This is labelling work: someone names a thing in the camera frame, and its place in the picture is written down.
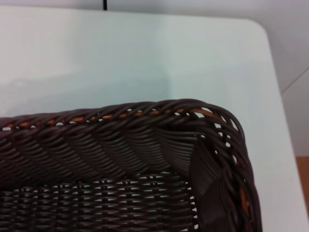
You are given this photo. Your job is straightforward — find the dark brown woven plastic basket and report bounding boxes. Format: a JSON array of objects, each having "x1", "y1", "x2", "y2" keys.
[{"x1": 0, "y1": 98, "x2": 263, "y2": 232}]

